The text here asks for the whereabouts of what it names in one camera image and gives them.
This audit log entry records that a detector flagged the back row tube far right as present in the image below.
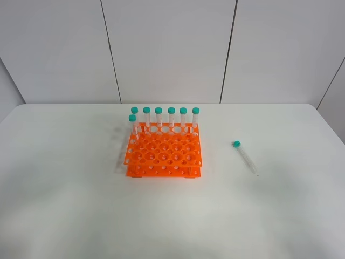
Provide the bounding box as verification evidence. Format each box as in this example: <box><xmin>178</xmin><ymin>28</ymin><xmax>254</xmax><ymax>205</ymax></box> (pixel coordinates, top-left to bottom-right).
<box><xmin>192</xmin><ymin>107</ymin><xmax>200</xmax><ymax>128</ymax></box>

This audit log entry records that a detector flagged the back row tube far left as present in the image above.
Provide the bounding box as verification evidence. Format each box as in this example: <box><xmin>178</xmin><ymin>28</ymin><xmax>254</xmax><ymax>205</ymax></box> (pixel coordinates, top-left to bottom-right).
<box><xmin>130</xmin><ymin>106</ymin><xmax>142</xmax><ymax>133</ymax></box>

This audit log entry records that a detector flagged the green capped test tube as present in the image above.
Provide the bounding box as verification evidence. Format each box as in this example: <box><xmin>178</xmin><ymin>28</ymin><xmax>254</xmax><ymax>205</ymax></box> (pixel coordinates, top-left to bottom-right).
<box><xmin>232</xmin><ymin>140</ymin><xmax>258</xmax><ymax>175</ymax></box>

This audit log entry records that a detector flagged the orange test tube rack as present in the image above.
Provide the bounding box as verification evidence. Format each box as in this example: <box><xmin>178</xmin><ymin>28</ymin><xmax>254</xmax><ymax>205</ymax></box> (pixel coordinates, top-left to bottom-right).
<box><xmin>123</xmin><ymin>122</ymin><xmax>202</xmax><ymax>178</ymax></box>

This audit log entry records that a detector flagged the second row left tube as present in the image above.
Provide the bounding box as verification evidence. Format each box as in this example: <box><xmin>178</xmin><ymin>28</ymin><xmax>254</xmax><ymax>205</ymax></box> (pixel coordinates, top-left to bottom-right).
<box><xmin>128</xmin><ymin>114</ymin><xmax>139</xmax><ymax>141</ymax></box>

